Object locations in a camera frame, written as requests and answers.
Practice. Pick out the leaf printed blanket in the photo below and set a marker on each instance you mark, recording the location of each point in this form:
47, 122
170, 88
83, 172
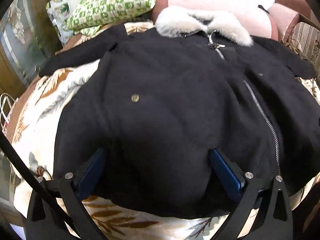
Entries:
45, 120

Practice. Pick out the patterned glass door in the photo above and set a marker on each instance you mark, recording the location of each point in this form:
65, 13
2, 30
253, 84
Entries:
17, 42

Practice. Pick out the black coat with fur collar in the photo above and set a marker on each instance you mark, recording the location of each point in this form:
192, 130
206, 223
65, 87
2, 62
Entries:
160, 92

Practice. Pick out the green patterned pillow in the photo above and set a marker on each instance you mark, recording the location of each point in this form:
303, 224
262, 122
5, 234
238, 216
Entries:
112, 2

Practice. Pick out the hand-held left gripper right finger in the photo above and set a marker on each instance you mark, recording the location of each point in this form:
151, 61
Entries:
225, 175

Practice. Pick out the striped fringed cushion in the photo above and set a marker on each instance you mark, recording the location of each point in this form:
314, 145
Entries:
306, 40

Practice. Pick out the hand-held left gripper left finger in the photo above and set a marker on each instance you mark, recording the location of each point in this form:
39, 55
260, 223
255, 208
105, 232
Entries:
92, 171

